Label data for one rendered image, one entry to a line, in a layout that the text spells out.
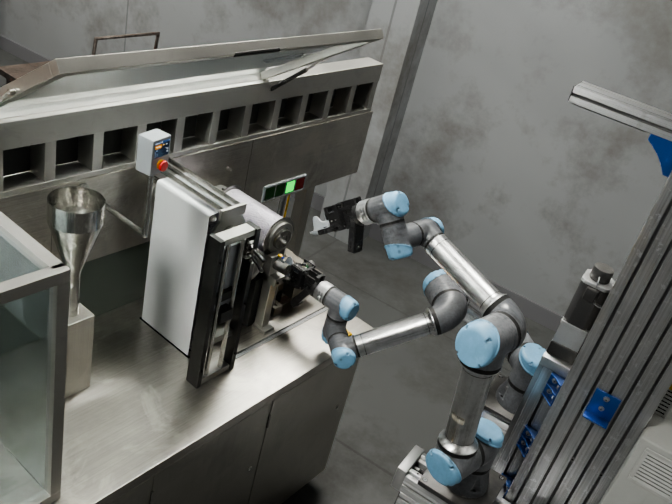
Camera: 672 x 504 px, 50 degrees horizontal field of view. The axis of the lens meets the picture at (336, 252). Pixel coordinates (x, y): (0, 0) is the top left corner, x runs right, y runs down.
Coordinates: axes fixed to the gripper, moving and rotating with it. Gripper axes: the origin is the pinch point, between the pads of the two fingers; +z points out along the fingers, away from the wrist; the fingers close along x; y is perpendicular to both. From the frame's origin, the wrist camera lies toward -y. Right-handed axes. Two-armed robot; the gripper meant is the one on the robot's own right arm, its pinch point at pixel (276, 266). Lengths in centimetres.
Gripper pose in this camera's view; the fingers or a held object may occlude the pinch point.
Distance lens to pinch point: 259.7
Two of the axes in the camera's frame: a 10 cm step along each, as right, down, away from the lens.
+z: -7.5, -4.7, 4.5
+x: -6.2, 2.8, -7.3
